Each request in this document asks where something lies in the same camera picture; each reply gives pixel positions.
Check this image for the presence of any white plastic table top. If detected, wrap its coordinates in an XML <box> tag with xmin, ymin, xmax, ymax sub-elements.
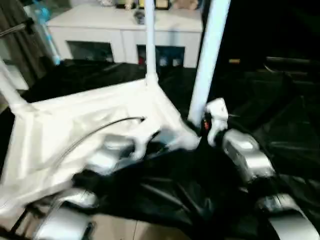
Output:
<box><xmin>0</xmin><ymin>77</ymin><xmax>202</xmax><ymax>212</ymax></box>

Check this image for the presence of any black plastic mat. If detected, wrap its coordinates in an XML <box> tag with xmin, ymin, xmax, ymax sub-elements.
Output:
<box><xmin>0</xmin><ymin>57</ymin><xmax>320</xmax><ymax>240</ymax></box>

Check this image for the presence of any dark crumpled bundle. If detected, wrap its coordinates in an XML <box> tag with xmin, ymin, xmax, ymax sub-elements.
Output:
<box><xmin>133</xmin><ymin>10</ymin><xmax>147</xmax><ymax>26</ymax></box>

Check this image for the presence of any light blue plastic film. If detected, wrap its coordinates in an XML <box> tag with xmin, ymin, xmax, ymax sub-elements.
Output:
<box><xmin>31</xmin><ymin>4</ymin><xmax>64</xmax><ymax>65</ymax></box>

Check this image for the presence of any grey metal stand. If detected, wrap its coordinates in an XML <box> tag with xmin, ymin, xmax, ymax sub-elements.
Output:
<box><xmin>0</xmin><ymin>0</ymin><xmax>57</xmax><ymax>91</ymax></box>

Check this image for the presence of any white plastic table leg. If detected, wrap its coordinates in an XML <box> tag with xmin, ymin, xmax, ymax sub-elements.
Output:
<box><xmin>143</xmin><ymin>0</ymin><xmax>161</xmax><ymax>85</ymax></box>
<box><xmin>0</xmin><ymin>59</ymin><xmax>30</xmax><ymax>115</ymax></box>
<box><xmin>187</xmin><ymin>0</ymin><xmax>232</xmax><ymax>129</ymax></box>

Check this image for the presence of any white cabinet with glass doors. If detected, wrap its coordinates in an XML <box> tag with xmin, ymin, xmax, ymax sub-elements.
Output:
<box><xmin>45</xmin><ymin>2</ymin><xmax>206</xmax><ymax>69</ymax></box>

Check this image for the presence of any black bench with silver rail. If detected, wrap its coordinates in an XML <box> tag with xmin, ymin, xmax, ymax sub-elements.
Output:
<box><xmin>265</xmin><ymin>55</ymin><xmax>320</xmax><ymax>78</ymax></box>

